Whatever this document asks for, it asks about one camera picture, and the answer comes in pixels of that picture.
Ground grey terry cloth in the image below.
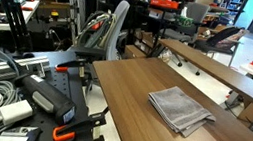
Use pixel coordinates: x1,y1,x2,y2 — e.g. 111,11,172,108
143,81,221,141

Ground small brown cardboard box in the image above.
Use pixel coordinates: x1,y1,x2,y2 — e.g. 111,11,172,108
122,43,148,63

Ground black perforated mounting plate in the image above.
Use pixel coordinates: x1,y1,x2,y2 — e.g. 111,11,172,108
4,59,111,141

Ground green patterned container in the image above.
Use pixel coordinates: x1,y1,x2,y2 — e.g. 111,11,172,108
176,15,195,29

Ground orange plastic box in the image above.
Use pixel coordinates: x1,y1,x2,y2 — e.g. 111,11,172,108
149,0,180,11

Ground black and grey handheld device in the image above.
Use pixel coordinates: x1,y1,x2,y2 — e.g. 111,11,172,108
7,71,81,128

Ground grey fabric office chair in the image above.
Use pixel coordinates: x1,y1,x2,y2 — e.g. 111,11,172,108
157,0,211,71

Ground long wooden bench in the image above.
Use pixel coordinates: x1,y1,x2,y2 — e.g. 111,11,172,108
149,37,253,116

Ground black chair with draped clothes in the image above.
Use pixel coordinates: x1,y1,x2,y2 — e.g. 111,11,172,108
189,20,247,82

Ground white power adapter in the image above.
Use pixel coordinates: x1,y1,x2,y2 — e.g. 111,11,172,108
0,95,36,131

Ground cluttered white workbench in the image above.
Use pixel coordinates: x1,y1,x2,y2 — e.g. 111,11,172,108
0,0,41,41

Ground coiled cables on chair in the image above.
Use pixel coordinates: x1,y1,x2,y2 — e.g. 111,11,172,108
73,7,118,53

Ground small orange-handled black clamp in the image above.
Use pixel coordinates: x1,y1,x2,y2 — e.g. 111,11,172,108
54,54,89,78

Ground large orange-handled black clamp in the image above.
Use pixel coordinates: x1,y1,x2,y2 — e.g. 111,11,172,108
50,100,111,141

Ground black camera tripod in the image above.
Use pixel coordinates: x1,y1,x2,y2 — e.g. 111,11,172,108
0,0,41,56

